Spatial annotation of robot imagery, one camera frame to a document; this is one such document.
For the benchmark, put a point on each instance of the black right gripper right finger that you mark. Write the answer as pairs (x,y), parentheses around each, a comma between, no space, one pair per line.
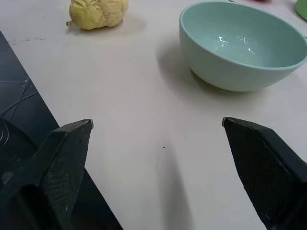
(266,167)

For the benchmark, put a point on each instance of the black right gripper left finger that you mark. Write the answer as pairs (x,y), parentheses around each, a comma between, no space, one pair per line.
(60,167)

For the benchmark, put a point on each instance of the light green bowl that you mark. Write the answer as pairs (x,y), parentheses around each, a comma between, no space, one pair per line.
(239,60)

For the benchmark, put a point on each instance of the green container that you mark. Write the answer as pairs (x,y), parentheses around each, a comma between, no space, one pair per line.
(301,7)

